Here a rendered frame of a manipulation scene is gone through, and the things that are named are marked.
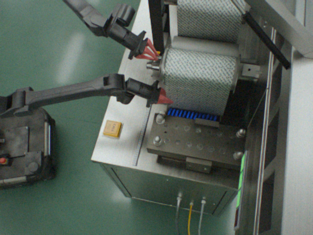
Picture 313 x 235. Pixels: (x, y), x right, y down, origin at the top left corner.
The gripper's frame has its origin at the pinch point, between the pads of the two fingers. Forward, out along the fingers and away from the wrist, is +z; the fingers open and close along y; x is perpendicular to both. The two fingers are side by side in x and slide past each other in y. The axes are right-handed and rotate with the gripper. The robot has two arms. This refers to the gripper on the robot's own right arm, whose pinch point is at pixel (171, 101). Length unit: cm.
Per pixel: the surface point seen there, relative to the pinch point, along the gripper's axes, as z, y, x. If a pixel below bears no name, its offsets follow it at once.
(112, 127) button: -16.1, 9.7, -25.3
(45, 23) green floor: -82, -114, -162
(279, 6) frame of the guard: -8, 12, 73
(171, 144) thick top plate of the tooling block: 4.9, 16.7, -3.2
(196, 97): 5.7, 0.3, 10.9
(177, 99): 0.8, 0.3, 4.0
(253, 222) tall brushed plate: 12, 46, 44
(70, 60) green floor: -49, -78, -145
